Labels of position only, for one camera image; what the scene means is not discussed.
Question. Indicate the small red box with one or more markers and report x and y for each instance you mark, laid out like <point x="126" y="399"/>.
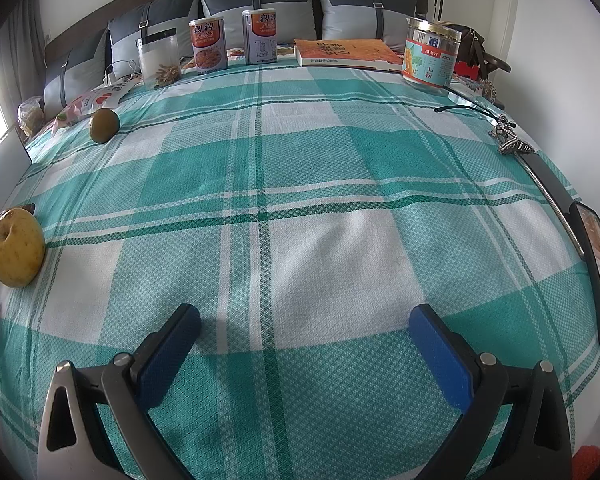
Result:
<point x="467" y="67"/>

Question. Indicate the black flat strip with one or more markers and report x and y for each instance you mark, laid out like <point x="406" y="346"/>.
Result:
<point x="550" y="185"/>

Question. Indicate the orange book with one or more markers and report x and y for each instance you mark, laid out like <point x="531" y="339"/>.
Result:
<point x="350" y="52"/>

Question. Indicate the orange labelled can right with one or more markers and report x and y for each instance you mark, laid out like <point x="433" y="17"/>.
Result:
<point x="260" y="36"/>

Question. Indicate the glass jar colourful label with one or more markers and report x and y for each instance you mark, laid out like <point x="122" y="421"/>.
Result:
<point x="430" y="52"/>

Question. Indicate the brown handbag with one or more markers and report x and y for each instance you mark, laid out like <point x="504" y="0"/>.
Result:
<point x="475" y="40"/>

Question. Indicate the can with orange label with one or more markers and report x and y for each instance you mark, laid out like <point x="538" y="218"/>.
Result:
<point x="209" y="44"/>

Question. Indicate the clear plastic bag of snacks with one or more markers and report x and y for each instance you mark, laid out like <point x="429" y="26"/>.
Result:
<point x="30" y="115"/>

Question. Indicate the pink snack bag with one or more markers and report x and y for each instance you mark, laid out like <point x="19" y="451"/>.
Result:
<point x="92" y="102"/>

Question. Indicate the teal white plaid blanket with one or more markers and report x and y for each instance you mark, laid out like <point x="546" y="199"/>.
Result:
<point x="305" y="260"/>

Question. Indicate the black eyeglasses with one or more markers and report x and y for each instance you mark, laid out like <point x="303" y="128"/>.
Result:
<point x="460" y="102"/>

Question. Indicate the brown-green round fruit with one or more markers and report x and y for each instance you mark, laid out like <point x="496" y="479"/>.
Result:
<point x="103" y="125"/>

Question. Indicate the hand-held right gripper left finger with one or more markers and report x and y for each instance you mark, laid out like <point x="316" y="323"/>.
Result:
<point x="167" y="355"/>

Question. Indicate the grey curtain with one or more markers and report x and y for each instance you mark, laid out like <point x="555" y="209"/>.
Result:
<point x="20" y="50"/>

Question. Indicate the yellow pear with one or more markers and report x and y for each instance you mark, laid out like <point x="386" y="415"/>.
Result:
<point x="16" y="247"/>

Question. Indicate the white cardboard box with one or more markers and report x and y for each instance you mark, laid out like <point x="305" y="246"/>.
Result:
<point x="5" y="152"/>

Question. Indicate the metal hair clip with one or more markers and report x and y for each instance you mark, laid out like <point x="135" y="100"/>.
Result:
<point x="510" y="140"/>

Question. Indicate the clear jar black lid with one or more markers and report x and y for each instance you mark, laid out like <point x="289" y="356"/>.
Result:
<point x="159" y="60"/>

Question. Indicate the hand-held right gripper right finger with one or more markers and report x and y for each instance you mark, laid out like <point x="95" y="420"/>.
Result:
<point x="442" y="355"/>

